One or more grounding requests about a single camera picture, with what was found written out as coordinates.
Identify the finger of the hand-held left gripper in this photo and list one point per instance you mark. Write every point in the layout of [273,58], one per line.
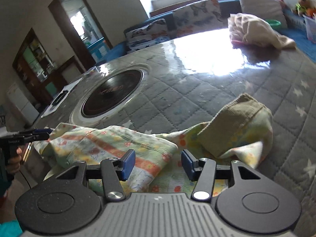
[37,136]
[42,129]

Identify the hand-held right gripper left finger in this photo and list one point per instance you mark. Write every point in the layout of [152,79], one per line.
[128,165]

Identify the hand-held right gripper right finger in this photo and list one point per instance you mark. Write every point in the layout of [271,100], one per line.
[187,165]

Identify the floral children's garment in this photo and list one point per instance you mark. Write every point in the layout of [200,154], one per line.
[138,145]

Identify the person's left hand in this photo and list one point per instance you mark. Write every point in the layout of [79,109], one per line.
[14,161]

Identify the white appliance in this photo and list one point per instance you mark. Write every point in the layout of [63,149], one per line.
[21,103]

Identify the dark wooden cabinet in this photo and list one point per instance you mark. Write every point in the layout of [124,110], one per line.
[37,61]

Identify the round black induction cooker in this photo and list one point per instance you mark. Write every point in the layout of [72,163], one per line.
[112,92]

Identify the grey quilted star table cover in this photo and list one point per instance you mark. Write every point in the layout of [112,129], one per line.
[222,86]

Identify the blue box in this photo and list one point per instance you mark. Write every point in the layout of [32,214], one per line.
[98,49]

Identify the small butterfly print cushion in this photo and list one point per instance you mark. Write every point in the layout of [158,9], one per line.
[145,37]

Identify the large butterfly print cushion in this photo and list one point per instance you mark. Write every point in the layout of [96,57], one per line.
[197,17]

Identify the cream cloth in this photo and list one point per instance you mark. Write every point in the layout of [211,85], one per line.
[249,29]

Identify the green bowl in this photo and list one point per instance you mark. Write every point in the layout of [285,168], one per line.
[275,23]

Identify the white pillow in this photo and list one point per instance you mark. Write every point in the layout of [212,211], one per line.
[261,7]

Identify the blue sofa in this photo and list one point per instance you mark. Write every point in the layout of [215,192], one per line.
[298,29]

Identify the clear plastic container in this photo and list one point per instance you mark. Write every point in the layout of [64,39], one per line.
[310,28]

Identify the stuffed toy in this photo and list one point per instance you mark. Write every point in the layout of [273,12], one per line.
[303,6]

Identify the wooden door frame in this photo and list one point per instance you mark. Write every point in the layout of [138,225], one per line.
[71,22]

